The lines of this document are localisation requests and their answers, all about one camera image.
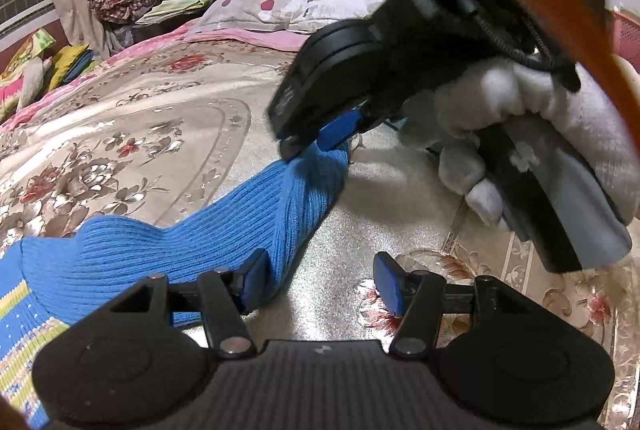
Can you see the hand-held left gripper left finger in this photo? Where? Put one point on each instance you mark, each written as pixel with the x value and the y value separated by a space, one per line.
pixel 257 272

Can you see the blue knit sweater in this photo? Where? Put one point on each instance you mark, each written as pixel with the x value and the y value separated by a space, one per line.
pixel 150 250

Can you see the folded light green cloth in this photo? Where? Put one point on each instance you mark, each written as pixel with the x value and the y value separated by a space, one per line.
pixel 175 7

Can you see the white patterned pillow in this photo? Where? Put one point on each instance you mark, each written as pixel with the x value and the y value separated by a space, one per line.
pixel 280 2

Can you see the white plush toy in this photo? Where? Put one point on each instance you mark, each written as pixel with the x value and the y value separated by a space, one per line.
pixel 32 82

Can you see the folded dark blue cloth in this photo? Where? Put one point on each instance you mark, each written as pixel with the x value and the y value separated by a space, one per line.
pixel 84 67

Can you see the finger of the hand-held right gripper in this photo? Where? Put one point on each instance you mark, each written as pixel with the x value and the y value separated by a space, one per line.
pixel 340 130

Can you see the pink lattice basket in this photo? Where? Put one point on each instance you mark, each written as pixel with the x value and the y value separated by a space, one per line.
pixel 627 30

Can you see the floral beige bedspread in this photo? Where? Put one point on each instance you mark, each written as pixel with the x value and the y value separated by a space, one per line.
pixel 150 110

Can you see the person's right hand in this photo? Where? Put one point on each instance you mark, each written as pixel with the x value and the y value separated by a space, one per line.
pixel 500 90

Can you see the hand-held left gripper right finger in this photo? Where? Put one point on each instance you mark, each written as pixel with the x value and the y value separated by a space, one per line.
pixel 387 280

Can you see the folded yellow green cloth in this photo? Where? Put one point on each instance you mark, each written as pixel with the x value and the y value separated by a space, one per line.
pixel 65 60

